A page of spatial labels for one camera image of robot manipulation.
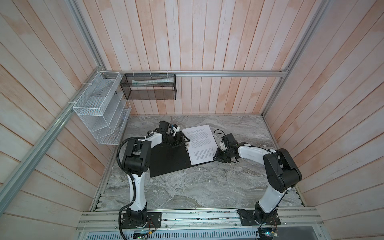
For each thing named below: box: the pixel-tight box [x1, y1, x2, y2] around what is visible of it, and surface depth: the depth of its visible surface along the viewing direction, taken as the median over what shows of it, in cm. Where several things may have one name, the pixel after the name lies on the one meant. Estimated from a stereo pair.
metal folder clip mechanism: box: [183, 142, 190, 154], surface depth 103 cm
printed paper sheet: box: [182, 124, 219, 166], surface depth 105 cm
